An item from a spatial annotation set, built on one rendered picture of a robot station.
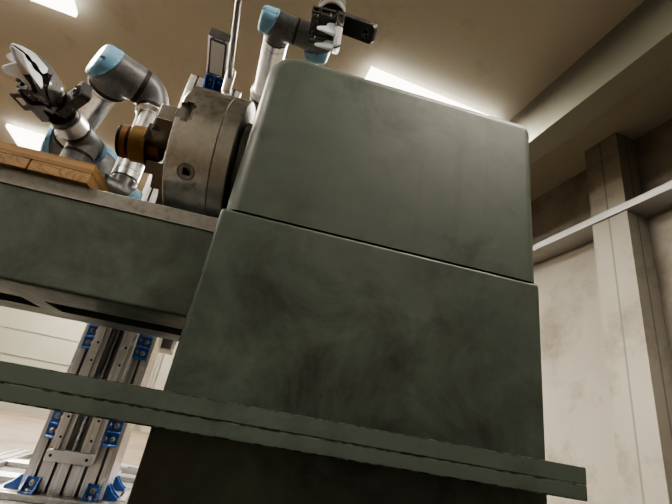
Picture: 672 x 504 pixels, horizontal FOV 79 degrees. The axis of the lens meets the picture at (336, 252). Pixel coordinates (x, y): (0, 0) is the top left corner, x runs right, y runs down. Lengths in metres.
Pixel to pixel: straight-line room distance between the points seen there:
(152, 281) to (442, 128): 0.64
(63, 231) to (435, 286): 0.63
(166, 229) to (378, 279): 0.38
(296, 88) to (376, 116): 0.17
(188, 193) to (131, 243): 0.19
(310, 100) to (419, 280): 0.42
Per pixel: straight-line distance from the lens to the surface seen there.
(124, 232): 0.78
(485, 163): 0.93
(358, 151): 0.82
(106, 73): 1.49
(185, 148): 0.88
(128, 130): 1.06
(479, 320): 0.77
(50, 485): 1.76
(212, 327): 0.65
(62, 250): 0.80
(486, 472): 0.65
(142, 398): 0.57
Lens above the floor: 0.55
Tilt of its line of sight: 24 degrees up
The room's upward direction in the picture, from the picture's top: 10 degrees clockwise
